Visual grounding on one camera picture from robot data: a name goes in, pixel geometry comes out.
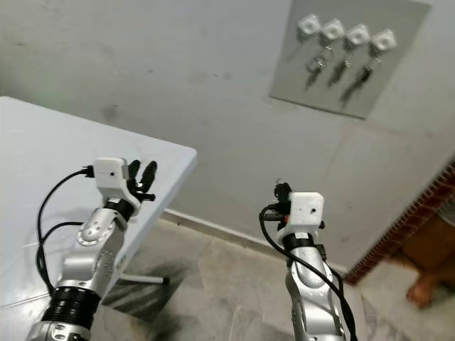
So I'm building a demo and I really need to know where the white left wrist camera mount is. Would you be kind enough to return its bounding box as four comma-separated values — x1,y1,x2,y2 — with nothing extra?
93,157,131,199

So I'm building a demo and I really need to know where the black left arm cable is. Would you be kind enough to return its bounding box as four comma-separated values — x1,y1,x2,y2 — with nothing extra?
35,166,97,296

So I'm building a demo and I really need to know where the white folding table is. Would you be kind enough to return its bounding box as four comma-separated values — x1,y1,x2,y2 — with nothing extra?
0,96,198,341

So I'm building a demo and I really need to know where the red brick edging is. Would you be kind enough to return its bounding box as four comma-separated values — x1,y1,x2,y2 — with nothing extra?
344,159,455,286

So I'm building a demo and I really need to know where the bare person foot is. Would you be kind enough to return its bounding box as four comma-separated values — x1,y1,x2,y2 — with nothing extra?
406,275,444,308

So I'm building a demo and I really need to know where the grey wall board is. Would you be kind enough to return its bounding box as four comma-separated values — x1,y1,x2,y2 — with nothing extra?
269,0,433,120

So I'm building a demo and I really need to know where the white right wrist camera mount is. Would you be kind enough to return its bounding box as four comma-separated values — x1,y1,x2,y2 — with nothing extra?
281,191,325,237

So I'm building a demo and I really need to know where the white wall hook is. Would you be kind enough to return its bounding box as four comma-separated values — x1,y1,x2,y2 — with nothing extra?
320,18,346,42
370,29,398,56
345,23,371,49
297,14,322,37

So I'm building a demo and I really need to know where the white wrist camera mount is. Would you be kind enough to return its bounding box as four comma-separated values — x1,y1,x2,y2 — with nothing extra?
93,157,131,199
281,191,325,237

